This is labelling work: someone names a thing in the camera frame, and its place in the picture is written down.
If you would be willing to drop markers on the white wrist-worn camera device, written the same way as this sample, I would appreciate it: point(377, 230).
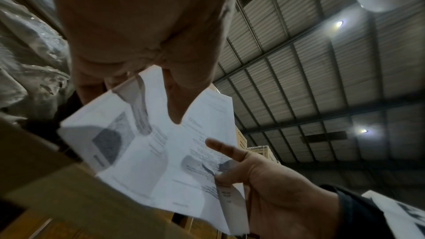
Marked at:
point(398, 211)

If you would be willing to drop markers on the person's right hand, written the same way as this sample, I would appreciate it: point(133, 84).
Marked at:
point(285, 196)

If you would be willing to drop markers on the person's right forearm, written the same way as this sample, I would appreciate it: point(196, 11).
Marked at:
point(355, 214)

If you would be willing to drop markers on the ceiling lamp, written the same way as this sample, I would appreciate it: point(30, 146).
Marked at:
point(339, 23)
point(364, 130)

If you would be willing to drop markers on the white printed paper sheet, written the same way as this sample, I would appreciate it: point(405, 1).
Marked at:
point(159, 154)

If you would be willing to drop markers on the person's left hand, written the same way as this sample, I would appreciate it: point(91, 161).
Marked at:
point(139, 17)

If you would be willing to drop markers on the stack of printed cardboard boxes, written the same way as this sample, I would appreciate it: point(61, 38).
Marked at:
point(255, 146)

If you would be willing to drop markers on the brown cardboard box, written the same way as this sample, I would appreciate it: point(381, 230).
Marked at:
point(83, 193)

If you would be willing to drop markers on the clear plastic wrap sheeting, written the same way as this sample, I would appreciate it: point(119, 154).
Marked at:
point(30, 43)

